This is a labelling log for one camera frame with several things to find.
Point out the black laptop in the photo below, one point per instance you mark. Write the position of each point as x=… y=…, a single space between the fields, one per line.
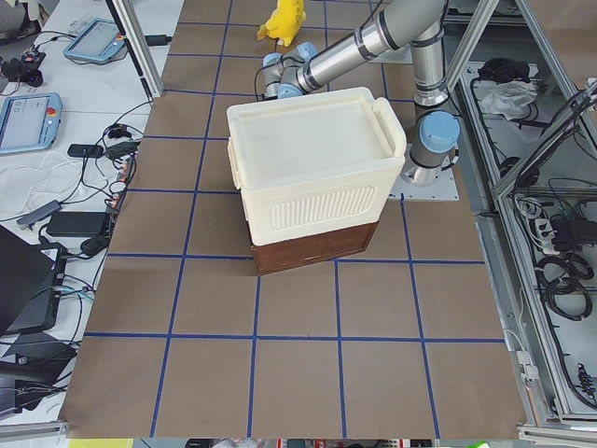
x=30 y=277

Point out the yellow plush dinosaur toy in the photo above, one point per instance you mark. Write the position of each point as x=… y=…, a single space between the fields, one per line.
x=284 y=22

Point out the black power brick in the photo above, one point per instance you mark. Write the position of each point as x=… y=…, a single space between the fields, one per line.
x=76 y=224

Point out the blue teach pendant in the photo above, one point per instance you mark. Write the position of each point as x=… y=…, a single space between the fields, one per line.
x=30 y=122
x=99 y=43

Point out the cream plastic storage box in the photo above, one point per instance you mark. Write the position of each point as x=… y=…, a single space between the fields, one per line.
x=280 y=213

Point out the blue teach pendant far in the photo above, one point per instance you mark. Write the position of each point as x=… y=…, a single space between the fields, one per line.
x=99 y=43

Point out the white crumpled cloth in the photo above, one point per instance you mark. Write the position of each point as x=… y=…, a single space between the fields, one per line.
x=509 y=99

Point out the blue teach pendant near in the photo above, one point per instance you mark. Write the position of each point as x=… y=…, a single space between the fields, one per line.
x=30 y=122

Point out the aluminium frame post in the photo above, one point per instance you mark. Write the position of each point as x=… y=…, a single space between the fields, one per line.
x=126 y=20

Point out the silver robot arm near drawer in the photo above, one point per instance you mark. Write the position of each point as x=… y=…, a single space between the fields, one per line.
x=378 y=39

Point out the dark wooden drawer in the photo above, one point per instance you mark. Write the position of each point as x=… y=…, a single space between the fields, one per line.
x=308 y=250

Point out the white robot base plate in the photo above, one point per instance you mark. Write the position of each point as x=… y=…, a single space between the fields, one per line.
x=418 y=184

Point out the black power adapter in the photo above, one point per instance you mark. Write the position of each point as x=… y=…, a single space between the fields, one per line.
x=158 y=40

